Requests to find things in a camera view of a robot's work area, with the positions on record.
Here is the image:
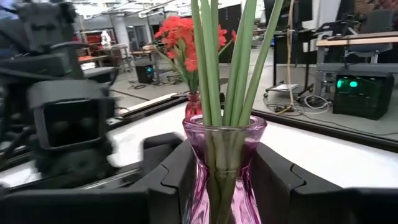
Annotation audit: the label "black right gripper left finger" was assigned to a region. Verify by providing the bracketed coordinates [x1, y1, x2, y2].
[0, 138, 197, 224]

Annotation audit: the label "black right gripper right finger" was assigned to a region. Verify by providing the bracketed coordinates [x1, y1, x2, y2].
[250, 142, 398, 224]

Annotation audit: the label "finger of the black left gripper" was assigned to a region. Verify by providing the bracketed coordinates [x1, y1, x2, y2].
[141, 132, 185, 175]

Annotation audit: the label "pink ribbed glass vase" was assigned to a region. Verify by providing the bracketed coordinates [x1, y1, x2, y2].
[182, 114, 268, 224]

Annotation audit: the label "red glass vase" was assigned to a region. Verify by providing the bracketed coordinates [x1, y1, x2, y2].
[185, 91, 203, 119]

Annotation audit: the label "small black box blue light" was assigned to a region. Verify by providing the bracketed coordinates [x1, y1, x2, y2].
[134, 63, 155, 85]

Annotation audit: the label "black computer tower green lights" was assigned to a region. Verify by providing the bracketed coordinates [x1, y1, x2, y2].
[331, 70, 395, 121]

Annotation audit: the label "black wheeled stand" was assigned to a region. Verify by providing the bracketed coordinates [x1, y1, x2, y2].
[263, 0, 315, 100]

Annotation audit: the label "wooden top grey table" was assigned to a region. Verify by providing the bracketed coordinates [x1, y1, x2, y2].
[313, 30, 398, 98]

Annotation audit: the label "grey office chair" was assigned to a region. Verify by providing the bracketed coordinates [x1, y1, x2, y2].
[346, 8, 396, 65]

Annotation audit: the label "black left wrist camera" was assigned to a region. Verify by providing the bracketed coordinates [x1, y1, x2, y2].
[27, 79, 116, 152]

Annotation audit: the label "yellow plug with cable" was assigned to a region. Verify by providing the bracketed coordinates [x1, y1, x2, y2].
[274, 105, 295, 114]

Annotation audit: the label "white coiled floor cable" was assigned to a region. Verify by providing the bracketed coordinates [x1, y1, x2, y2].
[302, 94, 331, 115]

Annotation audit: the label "long yellow floor cable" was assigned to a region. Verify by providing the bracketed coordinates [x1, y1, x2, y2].
[285, 0, 296, 108]

